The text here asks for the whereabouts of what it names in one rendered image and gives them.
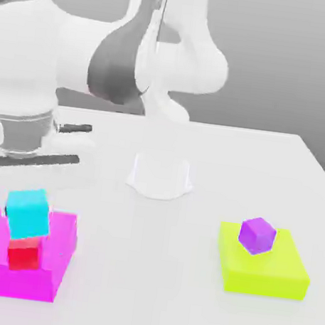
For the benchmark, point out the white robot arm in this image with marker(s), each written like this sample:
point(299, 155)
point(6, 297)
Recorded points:
point(27, 48)

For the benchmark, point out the small purple cube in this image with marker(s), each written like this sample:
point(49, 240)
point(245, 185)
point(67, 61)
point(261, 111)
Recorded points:
point(256, 237)

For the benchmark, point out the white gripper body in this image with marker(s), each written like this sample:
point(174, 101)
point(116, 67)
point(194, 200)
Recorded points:
point(31, 159)

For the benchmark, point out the large magenta box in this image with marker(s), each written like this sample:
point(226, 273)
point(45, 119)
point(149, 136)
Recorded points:
point(7, 281)

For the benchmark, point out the small cyan cube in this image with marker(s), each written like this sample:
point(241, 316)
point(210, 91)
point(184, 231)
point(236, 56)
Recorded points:
point(27, 214)

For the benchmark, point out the small red cube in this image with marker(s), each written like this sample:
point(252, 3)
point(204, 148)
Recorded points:
point(23, 257)

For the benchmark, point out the large yellow-green box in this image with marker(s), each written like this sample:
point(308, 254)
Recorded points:
point(265, 278)

